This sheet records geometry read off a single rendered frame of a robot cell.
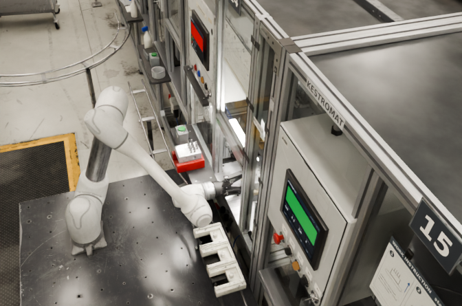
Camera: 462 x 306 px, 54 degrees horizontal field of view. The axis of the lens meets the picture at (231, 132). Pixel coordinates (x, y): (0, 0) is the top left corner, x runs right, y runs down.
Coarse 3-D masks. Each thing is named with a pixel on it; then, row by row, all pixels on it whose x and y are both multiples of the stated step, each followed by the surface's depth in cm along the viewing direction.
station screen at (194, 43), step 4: (192, 20) 214; (196, 28) 211; (200, 32) 206; (192, 36) 220; (192, 40) 222; (192, 44) 223; (196, 44) 217; (196, 48) 218; (200, 48) 211; (196, 52) 220; (200, 52) 213; (200, 56) 214; (200, 60) 215
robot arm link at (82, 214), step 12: (72, 204) 222; (84, 204) 222; (96, 204) 230; (72, 216) 220; (84, 216) 220; (96, 216) 227; (72, 228) 223; (84, 228) 223; (96, 228) 229; (84, 240) 228
